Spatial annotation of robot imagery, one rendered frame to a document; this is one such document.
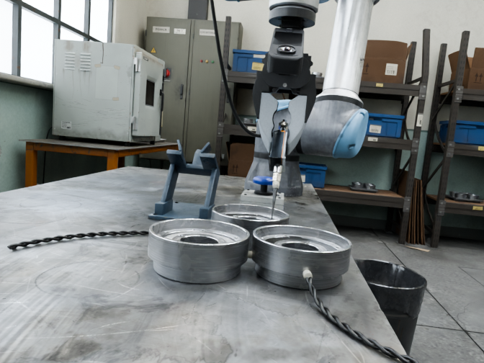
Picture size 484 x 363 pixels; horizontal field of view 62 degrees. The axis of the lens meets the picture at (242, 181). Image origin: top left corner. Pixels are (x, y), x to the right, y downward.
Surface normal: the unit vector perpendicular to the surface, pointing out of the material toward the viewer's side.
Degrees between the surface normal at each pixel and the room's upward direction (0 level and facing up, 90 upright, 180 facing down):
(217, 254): 90
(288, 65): 122
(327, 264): 90
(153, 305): 0
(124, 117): 90
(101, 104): 90
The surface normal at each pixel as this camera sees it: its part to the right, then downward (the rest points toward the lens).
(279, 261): -0.51, 0.07
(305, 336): 0.09, -0.99
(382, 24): -0.10, 0.11
